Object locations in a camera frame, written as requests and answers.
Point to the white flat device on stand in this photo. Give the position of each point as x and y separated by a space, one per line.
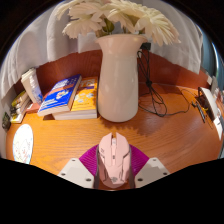
209 103

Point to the yellow and white book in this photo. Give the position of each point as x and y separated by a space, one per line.
18 116

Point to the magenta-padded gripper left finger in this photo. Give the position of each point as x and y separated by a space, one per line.
87 160

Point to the pink computer mouse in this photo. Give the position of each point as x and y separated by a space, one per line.
114 160

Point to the dark framed window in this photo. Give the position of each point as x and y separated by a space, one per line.
213 63

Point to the yellow cover book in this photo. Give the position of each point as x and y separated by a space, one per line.
85 98

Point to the white lidded tumbler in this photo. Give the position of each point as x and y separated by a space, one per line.
27 83

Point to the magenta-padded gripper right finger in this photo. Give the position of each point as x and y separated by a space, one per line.
139 160

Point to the round cartoon-print mouse pad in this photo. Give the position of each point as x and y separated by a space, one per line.
22 145

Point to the black and yellow book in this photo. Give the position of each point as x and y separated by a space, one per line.
19 98

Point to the white pleated curtain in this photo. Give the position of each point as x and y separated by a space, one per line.
33 40

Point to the white ceramic vase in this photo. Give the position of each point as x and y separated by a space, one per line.
118 83

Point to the red-brown flat book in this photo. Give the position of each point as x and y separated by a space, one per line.
33 107

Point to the white paper card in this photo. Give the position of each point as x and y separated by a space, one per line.
219 126

